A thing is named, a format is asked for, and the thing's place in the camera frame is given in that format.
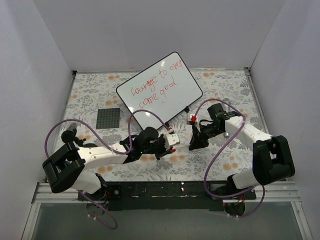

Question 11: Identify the white marker pen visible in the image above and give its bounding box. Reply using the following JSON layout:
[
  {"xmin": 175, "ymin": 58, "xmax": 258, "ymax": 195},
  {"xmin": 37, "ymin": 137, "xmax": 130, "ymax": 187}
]
[{"xmin": 175, "ymin": 146, "xmax": 189, "ymax": 151}]

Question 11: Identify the white board with black frame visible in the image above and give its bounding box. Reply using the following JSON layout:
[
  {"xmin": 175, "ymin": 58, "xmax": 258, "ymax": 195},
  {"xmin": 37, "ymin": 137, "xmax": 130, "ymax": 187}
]
[{"xmin": 116, "ymin": 52, "xmax": 203, "ymax": 129}]

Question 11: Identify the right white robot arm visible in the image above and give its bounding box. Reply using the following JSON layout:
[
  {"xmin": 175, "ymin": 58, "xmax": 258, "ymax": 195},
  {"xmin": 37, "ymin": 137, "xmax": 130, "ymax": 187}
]
[{"xmin": 188, "ymin": 103, "xmax": 296, "ymax": 199}]

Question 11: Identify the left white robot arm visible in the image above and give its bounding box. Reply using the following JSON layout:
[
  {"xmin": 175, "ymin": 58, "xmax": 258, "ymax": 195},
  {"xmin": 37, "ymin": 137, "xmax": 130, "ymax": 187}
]
[{"xmin": 42, "ymin": 127, "xmax": 180, "ymax": 200}]

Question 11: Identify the silver microphone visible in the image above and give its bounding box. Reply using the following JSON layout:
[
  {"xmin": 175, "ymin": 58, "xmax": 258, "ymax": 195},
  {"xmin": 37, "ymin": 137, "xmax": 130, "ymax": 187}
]
[{"xmin": 222, "ymin": 98, "xmax": 231, "ymax": 139}]

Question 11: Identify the dark grey studded baseplate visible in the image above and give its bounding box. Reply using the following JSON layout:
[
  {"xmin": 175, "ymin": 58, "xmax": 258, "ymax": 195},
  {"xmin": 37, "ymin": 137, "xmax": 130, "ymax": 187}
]
[{"xmin": 96, "ymin": 108, "xmax": 120, "ymax": 130}]

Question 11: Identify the floral patterned table mat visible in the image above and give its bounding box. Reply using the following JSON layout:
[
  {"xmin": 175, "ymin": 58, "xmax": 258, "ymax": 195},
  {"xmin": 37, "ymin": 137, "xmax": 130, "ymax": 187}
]
[{"xmin": 47, "ymin": 68, "xmax": 266, "ymax": 182}]

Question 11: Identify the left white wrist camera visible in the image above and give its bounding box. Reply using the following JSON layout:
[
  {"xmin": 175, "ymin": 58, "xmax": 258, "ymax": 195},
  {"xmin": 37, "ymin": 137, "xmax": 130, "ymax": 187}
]
[{"xmin": 164, "ymin": 127, "xmax": 180, "ymax": 147}]

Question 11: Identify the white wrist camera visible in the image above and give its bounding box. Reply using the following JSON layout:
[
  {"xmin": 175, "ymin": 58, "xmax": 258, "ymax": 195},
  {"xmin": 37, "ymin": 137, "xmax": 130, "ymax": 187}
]
[
  {"xmin": 186, "ymin": 113, "xmax": 200, "ymax": 130},
  {"xmin": 164, "ymin": 127, "xmax": 180, "ymax": 147}
]

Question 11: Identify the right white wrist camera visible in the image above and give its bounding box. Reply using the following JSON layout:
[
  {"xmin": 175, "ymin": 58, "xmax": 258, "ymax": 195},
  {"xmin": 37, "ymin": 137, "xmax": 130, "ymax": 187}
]
[{"xmin": 186, "ymin": 113, "xmax": 200, "ymax": 130}]

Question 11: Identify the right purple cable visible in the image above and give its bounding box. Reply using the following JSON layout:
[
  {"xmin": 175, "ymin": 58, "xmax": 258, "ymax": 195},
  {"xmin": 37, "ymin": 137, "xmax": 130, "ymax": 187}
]
[{"xmin": 193, "ymin": 99, "xmax": 267, "ymax": 218}]

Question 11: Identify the black front mounting rail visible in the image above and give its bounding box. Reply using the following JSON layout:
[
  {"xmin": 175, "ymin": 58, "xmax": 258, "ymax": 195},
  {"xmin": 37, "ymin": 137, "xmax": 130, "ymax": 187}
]
[{"xmin": 77, "ymin": 180, "xmax": 257, "ymax": 212}]

